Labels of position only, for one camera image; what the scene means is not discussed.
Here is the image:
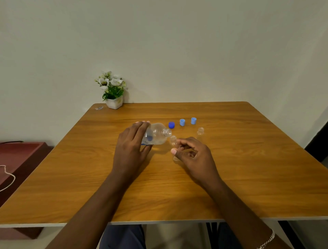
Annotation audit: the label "person's left hand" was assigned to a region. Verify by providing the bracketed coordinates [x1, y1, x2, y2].
[112, 121, 154, 180]

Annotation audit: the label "person's right hand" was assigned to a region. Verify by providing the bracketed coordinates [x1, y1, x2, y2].
[170, 137, 222, 190]

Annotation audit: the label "clear plastic water bottle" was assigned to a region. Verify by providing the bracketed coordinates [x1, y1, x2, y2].
[141, 123, 173, 146]

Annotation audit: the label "person's right forearm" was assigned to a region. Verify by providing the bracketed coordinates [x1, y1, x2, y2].
[204, 180, 293, 249]

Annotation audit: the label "person's left forearm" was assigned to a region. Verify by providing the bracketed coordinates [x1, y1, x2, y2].
[46, 172, 132, 249]

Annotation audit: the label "white pot with artificial flowers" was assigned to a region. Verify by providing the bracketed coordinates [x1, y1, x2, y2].
[95, 71, 127, 110]

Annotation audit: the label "black table leg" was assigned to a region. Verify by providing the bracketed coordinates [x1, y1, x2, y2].
[278, 221, 306, 249]
[206, 222, 219, 249]

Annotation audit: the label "person's blue trousers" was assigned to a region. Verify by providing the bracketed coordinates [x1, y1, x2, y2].
[99, 222, 243, 249]

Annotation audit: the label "maroon side cabinet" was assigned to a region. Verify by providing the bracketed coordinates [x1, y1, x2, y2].
[0, 141, 54, 239]

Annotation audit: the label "silver chain bracelet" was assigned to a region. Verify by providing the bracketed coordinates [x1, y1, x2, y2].
[256, 229, 276, 249]

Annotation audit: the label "white cable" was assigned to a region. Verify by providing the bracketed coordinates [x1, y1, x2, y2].
[0, 165, 16, 192]

